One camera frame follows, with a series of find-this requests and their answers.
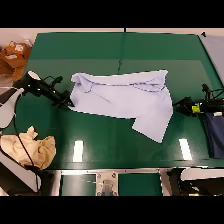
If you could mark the beige garment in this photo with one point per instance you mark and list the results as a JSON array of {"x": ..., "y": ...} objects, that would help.
[{"x": 31, "y": 146}]

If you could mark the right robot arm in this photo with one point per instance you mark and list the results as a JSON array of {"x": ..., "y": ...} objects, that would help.
[{"x": 213, "y": 105}]

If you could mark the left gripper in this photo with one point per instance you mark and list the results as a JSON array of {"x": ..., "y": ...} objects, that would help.
[{"x": 62, "y": 98}]

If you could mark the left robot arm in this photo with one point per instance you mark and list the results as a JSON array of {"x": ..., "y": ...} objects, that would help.
[{"x": 32, "y": 84}]

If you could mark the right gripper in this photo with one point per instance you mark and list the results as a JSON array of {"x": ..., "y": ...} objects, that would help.
[{"x": 185, "y": 106}]

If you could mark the silver frame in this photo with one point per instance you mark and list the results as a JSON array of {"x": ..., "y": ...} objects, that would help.
[{"x": 106, "y": 181}]

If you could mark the lavender shirt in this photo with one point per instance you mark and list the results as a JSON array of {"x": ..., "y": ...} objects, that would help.
[{"x": 126, "y": 100}]

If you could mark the navy garment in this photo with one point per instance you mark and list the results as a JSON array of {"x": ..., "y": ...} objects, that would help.
[{"x": 216, "y": 133}]

